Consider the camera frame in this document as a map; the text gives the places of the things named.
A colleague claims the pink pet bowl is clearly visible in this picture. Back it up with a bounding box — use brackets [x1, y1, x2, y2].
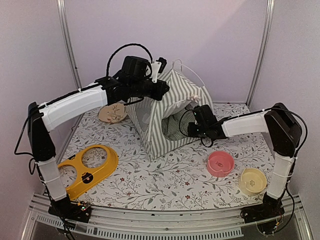
[206, 151, 235, 178]

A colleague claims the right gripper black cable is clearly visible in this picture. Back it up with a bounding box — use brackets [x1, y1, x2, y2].
[178, 108, 226, 148]

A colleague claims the right aluminium corner post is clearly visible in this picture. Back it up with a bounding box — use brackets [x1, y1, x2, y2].
[245, 0, 275, 107]

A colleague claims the green striped pet tent fabric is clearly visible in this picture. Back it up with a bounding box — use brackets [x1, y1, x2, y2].
[126, 67, 214, 161]

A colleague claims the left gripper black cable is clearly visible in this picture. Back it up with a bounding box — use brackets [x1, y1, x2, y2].
[106, 43, 154, 77]

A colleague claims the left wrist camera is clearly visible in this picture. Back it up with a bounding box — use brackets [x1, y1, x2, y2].
[151, 57, 167, 83]

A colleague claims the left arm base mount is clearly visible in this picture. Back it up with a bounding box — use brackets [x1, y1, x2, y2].
[48, 195, 92, 223]

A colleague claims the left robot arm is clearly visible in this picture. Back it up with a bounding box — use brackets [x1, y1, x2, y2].
[21, 56, 170, 217]

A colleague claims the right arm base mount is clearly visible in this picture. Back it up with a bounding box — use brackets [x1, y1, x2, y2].
[240, 193, 285, 223]

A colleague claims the left aluminium corner post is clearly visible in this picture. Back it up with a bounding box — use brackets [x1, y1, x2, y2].
[56, 0, 82, 89]

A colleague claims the cream pet bowl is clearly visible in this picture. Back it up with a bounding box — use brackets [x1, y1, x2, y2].
[238, 168, 267, 197]

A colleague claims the green checkered cushion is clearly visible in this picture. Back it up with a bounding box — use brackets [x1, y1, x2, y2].
[161, 112, 194, 141]

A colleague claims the aluminium corner post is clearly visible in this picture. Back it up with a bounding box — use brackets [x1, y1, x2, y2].
[56, 0, 82, 89]
[245, 0, 275, 107]

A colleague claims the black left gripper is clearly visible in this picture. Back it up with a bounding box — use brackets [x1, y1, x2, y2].
[130, 78, 171, 101]

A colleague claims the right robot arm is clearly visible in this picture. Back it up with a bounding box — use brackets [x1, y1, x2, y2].
[187, 102, 309, 218]

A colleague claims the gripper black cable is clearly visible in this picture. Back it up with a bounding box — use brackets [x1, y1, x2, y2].
[178, 108, 226, 148]
[106, 43, 154, 77]

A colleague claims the front aluminium rail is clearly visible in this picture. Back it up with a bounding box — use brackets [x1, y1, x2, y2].
[21, 194, 313, 240]

